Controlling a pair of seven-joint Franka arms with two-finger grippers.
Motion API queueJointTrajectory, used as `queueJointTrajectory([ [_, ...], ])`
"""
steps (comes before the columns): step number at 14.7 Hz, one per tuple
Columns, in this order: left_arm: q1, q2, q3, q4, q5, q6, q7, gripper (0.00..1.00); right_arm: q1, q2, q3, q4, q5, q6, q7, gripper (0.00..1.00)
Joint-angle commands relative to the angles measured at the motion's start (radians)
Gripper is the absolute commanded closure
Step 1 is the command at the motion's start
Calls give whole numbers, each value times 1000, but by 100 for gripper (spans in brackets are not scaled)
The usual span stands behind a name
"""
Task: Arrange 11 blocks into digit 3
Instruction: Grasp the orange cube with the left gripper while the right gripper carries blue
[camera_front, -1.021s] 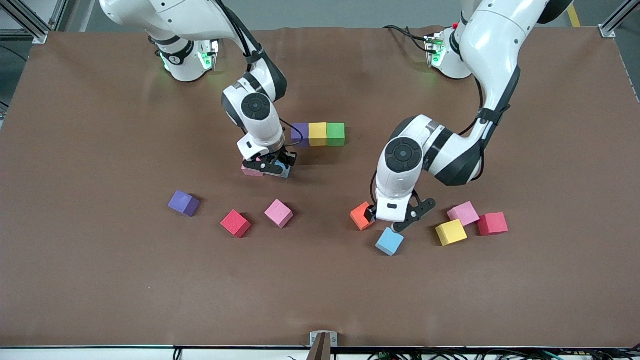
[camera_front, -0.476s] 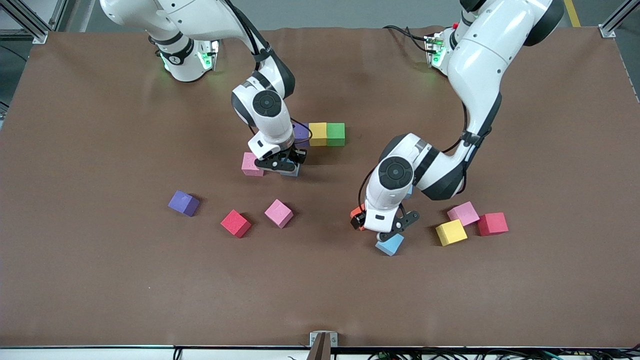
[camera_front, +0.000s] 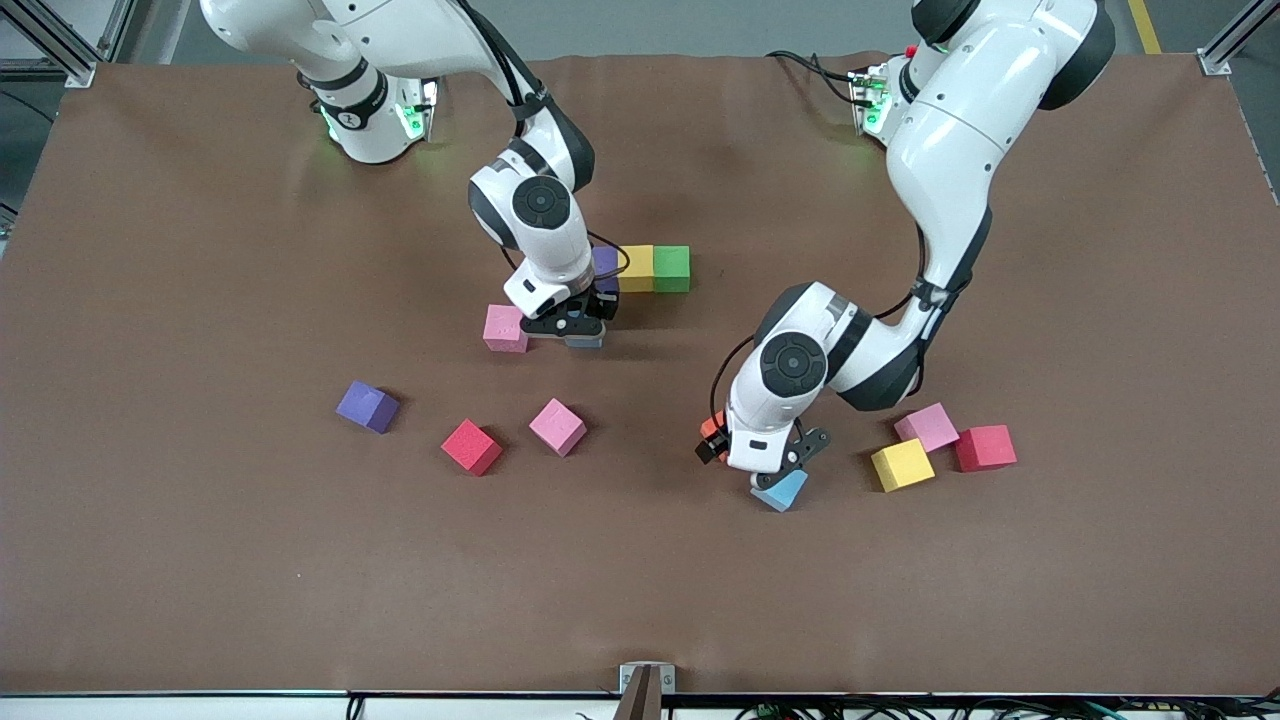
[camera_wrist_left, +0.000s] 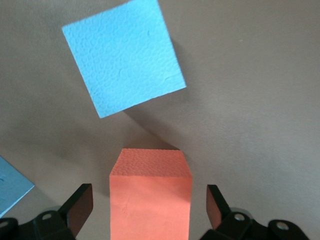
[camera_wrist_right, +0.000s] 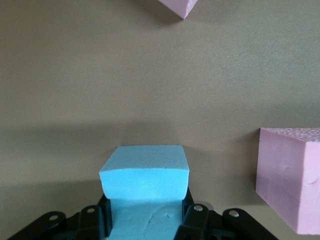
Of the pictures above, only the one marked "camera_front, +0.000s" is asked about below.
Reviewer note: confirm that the yellow foam cube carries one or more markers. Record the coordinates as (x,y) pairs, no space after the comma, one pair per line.
(638,268)
(902,465)

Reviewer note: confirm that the purple foam cube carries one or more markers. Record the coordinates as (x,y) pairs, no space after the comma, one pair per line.
(607,262)
(367,406)

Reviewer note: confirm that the light blue foam cube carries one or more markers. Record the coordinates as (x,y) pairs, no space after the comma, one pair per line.
(785,492)
(585,343)

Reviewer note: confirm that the green foam cube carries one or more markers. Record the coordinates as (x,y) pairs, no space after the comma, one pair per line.
(672,268)

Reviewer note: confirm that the pink foam cube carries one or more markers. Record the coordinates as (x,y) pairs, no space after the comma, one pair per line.
(927,427)
(506,328)
(557,427)

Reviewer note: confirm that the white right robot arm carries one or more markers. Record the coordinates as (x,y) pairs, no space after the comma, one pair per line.
(545,250)

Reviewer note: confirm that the grey metal bracket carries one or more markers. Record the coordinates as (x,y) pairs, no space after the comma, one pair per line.
(627,678)

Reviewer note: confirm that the dark camera mount pole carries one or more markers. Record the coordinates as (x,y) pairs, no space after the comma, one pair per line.
(642,700)

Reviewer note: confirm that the aluminium frame profile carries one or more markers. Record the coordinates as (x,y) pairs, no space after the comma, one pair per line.
(118,28)
(60,50)
(1222,55)

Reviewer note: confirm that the red foam cube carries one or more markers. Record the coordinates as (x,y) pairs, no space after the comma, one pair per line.
(985,447)
(471,446)

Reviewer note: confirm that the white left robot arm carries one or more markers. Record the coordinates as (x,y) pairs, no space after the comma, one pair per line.
(950,140)

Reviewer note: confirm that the orange foam cube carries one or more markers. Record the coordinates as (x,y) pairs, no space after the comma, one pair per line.
(712,427)

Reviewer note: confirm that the yellow floor tape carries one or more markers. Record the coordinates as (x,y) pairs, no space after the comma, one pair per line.
(1150,42)

